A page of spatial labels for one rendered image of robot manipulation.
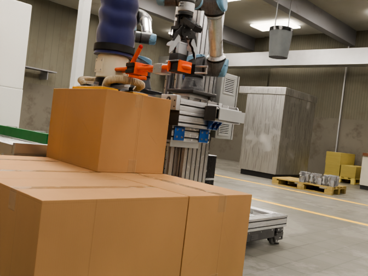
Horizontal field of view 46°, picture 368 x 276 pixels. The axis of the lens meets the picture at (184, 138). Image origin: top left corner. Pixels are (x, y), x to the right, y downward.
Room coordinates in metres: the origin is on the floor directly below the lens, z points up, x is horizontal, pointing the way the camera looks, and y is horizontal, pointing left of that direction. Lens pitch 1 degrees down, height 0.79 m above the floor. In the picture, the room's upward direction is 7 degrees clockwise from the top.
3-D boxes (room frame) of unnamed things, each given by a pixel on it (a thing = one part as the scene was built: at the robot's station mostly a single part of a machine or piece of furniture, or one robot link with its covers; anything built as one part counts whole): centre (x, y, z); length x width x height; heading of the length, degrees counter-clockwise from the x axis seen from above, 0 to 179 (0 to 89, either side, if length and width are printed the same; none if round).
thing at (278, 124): (9.84, -2.00, 0.95); 1.48 x 1.16 x 1.91; 138
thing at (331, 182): (7.96, -2.35, 0.16); 1.15 x 0.78 x 0.32; 48
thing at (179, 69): (1.99, 0.06, 1.07); 0.08 x 0.07 x 0.05; 40
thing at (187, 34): (2.02, 0.06, 1.26); 0.09 x 0.08 x 0.12; 40
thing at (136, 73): (2.26, 0.28, 1.07); 0.10 x 0.08 x 0.06; 130
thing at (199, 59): (2.76, -0.02, 1.20); 0.13 x 0.12 x 0.14; 74
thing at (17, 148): (2.71, 0.70, 0.58); 0.70 x 0.03 x 0.06; 134
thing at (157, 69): (2.09, 0.14, 1.07); 0.07 x 0.07 x 0.04; 40
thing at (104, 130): (2.45, 0.44, 0.74); 0.60 x 0.40 x 0.40; 41
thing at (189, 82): (2.76, -0.02, 1.09); 0.15 x 0.15 x 0.10
